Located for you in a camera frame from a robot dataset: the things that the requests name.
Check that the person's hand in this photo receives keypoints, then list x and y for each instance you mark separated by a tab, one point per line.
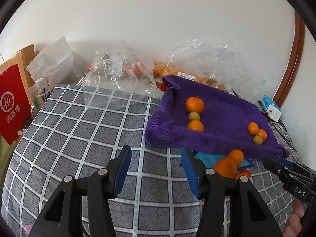
294	226

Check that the left clear plastic bag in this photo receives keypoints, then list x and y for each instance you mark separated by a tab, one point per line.
121	69

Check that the yellow-green round fruit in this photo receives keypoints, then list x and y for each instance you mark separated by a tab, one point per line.
193	116

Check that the red paper shopping bag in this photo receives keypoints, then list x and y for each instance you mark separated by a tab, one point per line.
15	108

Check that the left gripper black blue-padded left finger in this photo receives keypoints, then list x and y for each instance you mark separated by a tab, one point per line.
81	206

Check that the white plastic bag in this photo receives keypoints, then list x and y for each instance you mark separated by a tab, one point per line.
55	65

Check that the large front orange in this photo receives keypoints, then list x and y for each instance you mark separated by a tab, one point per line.
194	104

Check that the grey checked bed cover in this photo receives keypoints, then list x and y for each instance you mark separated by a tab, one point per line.
78	131

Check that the small orange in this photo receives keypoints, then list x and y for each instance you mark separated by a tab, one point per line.
253	128
262	133

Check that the clear plastic bag of fruit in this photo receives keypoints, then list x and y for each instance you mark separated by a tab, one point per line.
217	65

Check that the plastic water bottle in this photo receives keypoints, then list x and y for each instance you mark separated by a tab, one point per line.
43	92

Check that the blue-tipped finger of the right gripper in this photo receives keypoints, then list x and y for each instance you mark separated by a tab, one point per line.
278	165

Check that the purple towel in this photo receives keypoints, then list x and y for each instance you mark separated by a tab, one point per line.
225	119

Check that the white blue charger box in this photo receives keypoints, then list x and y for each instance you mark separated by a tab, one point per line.
271	108

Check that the yellow-brown fruit front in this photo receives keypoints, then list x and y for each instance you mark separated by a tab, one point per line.
257	140

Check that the brown wooden door frame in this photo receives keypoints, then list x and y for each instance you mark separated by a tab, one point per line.
293	62

